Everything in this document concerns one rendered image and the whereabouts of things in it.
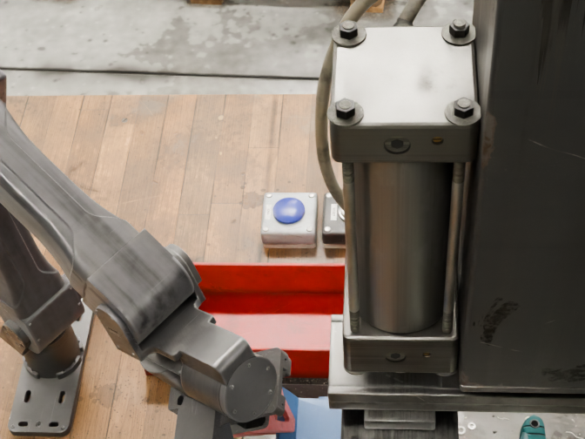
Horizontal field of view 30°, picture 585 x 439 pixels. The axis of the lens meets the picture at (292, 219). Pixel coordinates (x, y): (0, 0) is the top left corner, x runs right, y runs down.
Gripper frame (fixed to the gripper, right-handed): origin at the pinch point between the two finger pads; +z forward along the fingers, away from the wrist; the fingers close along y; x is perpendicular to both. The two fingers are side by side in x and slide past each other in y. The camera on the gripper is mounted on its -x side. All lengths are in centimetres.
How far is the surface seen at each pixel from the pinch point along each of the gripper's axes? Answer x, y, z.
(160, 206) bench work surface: 35.8, -24.6, 3.6
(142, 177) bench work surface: 40.9, -27.6, 2.5
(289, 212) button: 32.3, -7.3, 8.3
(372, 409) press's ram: -4.7, 14.6, -8.6
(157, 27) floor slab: 164, -105, 77
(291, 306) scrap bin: 20.4, -7.7, 10.6
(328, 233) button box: 29.7, -3.3, 11.2
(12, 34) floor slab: 162, -140, 57
